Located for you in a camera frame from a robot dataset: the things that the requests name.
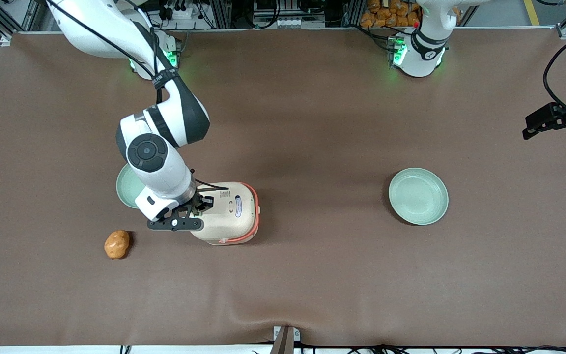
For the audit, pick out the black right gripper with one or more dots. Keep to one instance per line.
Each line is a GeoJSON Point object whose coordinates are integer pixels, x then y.
{"type": "Point", "coordinates": [200, 202]}

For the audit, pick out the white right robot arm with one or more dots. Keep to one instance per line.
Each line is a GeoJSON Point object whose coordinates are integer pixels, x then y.
{"type": "Point", "coordinates": [160, 137]}

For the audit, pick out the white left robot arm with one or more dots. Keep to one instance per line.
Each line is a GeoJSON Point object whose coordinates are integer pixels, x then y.
{"type": "Point", "coordinates": [423, 51]}

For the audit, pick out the cream rice cooker orange trim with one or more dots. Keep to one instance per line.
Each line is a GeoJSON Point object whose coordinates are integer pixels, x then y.
{"type": "Point", "coordinates": [231, 216]}

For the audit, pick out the pale green round plate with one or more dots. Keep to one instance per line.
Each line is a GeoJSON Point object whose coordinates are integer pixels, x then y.
{"type": "Point", "coordinates": [127, 189]}
{"type": "Point", "coordinates": [418, 196]}

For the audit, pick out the orange brown potato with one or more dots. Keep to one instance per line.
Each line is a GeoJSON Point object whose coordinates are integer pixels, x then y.
{"type": "Point", "coordinates": [117, 244]}

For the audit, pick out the brown table mat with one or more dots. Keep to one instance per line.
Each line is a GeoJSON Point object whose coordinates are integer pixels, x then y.
{"type": "Point", "coordinates": [312, 123]}

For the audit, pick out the white power strip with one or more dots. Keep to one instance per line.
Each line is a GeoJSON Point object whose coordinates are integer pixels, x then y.
{"type": "Point", "coordinates": [182, 12]}

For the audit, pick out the orange fruit pile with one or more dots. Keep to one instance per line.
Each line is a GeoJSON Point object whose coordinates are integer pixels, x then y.
{"type": "Point", "coordinates": [391, 14]}

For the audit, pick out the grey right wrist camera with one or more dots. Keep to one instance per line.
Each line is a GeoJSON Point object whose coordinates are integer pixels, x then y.
{"type": "Point", "coordinates": [151, 205]}

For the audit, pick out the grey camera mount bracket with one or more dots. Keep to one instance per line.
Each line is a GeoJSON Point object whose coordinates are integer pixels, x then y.
{"type": "Point", "coordinates": [285, 339]}

